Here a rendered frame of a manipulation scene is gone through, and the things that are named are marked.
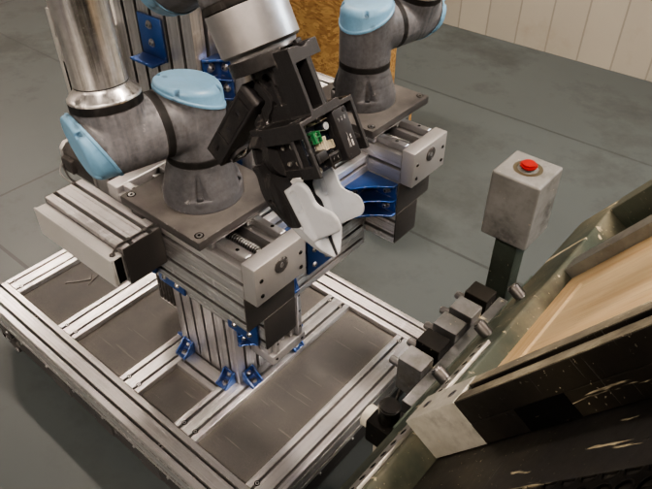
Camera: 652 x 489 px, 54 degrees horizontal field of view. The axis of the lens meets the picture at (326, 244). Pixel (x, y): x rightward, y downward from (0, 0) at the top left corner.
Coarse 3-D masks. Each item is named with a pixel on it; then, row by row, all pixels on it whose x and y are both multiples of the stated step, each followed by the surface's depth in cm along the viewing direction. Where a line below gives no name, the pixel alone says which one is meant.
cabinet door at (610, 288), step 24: (648, 240) 108; (600, 264) 118; (624, 264) 107; (648, 264) 98; (576, 288) 115; (600, 288) 105; (624, 288) 96; (648, 288) 88; (552, 312) 112; (576, 312) 103; (600, 312) 94; (528, 336) 111; (552, 336) 101; (504, 360) 108
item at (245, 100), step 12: (252, 84) 59; (240, 96) 60; (252, 96) 59; (240, 108) 60; (252, 108) 59; (228, 120) 62; (240, 120) 61; (252, 120) 62; (216, 132) 65; (228, 132) 63; (240, 132) 62; (216, 144) 65; (228, 144) 64; (240, 144) 65; (216, 156) 66; (228, 156) 66; (240, 156) 67
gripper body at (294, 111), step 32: (256, 64) 55; (288, 64) 54; (288, 96) 56; (320, 96) 56; (256, 128) 60; (288, 128) 55; (320, 128) 57; (256, 160) 61; (288, 160) 60; (320, 160) 57
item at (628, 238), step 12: (648, 216) 113; (636, 228) 111; (648, 228) 109; (612, 240) 117; (624, 240) 113; (636, 240) 111; (588, 252) 123; (600, 252) 118; (612, 252) 116; (576, 264) 122; (588, 264) 120
